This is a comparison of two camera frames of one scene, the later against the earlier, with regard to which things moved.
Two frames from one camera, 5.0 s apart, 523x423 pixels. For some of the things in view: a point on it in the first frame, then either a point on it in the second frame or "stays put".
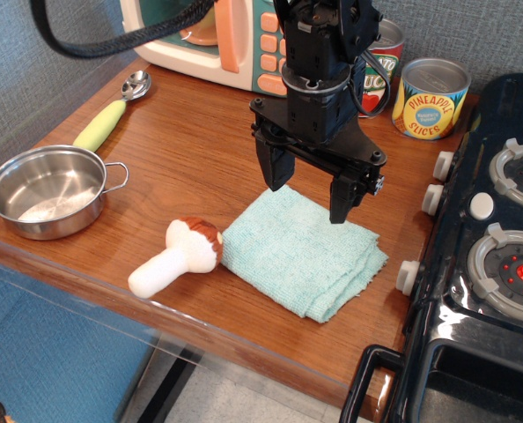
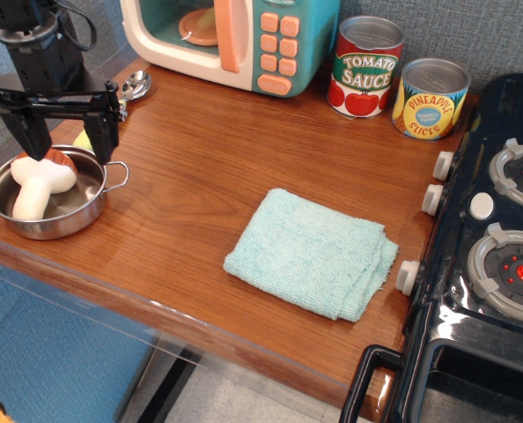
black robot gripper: x=320 y=122 to x=50 y=83
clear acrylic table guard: x=59 y=346 stays put
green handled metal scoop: x=135 y=86 stays put
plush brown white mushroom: x=193 y=245 to x=38 y=180
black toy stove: x=473 y=296 stays put
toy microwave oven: x=238 y=45 stays put
